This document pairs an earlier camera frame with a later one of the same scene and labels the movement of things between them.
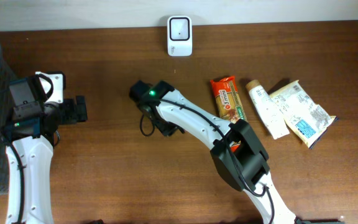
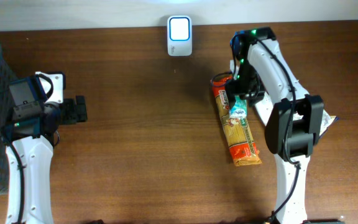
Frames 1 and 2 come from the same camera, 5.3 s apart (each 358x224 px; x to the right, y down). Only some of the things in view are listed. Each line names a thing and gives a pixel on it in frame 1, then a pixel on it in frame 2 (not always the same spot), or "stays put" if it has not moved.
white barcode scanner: [179, 35] stays put
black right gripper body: [166, 127] -> [245, 84]
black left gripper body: [68, 111] stays put
